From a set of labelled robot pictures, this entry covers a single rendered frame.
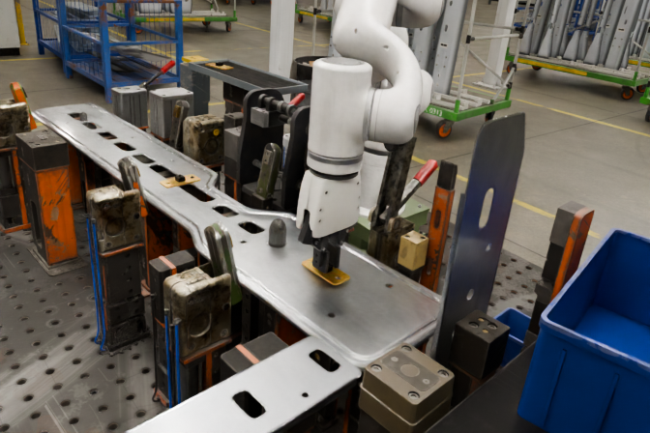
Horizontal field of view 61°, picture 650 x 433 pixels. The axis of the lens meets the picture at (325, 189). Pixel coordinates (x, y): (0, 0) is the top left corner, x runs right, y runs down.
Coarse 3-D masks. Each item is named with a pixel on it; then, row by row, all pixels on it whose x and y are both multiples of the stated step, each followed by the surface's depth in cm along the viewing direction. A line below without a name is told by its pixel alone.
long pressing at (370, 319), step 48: (96, 144) 139; (144, 144) 142; (144, 192) 116; (192, 240) 100; (240, 240) 100; (288, 240) 101; (288, 288) 87; (336, 288) 88; (384, 288) 89; (336, 336) 77; (384, 336) 78
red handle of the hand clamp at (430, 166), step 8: (432, 160) 102; (424, 168) 102; (432, 168) 102; (416, 176) 101; (424, 176) 101; (408, 184) 101; (416, 184) 100; (408, 192) 100; (400, 208) 99; (384, 216) 98
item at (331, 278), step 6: (306, 264) 92; (330, 264) 91; (312, 270) 91; (318, 270) 91; (330, 270) 91; (336, 270) 91; (324, 276) 89; (330, 276) 89; (336, 276) 90; (342, 276) 90; (348, 276) 90; (330, 282) 88; (336, 282) 88
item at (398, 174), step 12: (384, 144) 92; (396, 144) 91; (408, 144) 92; (396, 156) 95; (408, 156) 94; (396, 168) 96; (408, 168) 95; (384, 180) 96; (396, 180) 95; (384, 192) 97; (396, 192) 95; (384, 204) 98; (396, 204) 96; (384, 228) 97
